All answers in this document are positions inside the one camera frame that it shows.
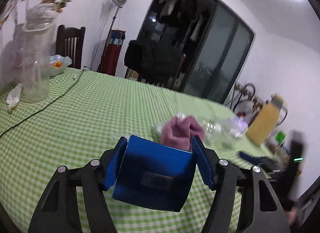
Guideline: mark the red folded umbrella stand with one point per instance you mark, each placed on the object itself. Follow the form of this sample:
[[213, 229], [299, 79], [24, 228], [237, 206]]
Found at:
[[111, 57]]

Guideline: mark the pink cloth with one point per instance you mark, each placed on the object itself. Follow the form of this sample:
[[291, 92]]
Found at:
[[180, 130]]

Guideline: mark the dark blue box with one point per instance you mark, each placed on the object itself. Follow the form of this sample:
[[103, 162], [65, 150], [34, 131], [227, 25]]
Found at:
[[152, 173]]

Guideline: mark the yellow thermos jug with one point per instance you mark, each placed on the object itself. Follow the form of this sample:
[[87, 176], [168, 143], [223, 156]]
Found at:
[[262, 122]]

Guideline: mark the glass bowl with oranges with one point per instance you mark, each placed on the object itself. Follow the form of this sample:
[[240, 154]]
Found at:
[[58, 69]]

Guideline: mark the crumpled white tissue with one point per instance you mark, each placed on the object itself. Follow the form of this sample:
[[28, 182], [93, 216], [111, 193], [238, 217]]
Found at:
[[13, 96]]

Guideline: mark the black jacket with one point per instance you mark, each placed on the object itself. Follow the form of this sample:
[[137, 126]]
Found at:
[[152, 60]]

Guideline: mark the sliding glass door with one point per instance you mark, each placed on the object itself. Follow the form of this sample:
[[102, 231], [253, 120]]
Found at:
[[220, 60]]

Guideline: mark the metal drying rack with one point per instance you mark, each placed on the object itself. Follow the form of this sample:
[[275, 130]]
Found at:
[[250, 90]]

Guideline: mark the dark wooden chair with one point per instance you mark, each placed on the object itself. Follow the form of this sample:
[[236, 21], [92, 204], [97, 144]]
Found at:
[[75, 47]]

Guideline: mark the clear water bottle white lid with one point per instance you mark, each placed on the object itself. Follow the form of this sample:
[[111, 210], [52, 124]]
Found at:
[[35, 72]]

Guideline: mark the green checkered tablecloth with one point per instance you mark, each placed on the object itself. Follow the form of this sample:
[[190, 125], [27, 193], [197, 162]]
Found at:
[[87, 122]]

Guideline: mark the hanging dark clothes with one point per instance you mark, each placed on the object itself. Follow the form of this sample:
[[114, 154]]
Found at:
[[175, 7]]

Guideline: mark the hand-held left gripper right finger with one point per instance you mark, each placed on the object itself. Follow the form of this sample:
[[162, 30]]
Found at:
[[203, 162]]

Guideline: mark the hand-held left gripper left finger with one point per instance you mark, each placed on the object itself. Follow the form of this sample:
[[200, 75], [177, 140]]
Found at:
[[112, 170]]

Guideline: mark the clear plastic container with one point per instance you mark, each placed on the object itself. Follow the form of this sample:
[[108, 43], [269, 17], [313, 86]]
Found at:
[[220, 132]]

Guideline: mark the purple plastic bag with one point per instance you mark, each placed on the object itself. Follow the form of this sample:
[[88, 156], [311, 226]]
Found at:
[[237, 125]]

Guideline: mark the green box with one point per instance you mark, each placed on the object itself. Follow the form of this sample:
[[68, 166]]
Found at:
[[280, 137]]

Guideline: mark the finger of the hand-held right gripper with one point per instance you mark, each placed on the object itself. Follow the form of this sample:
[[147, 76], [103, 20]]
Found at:
[[250, 157]]

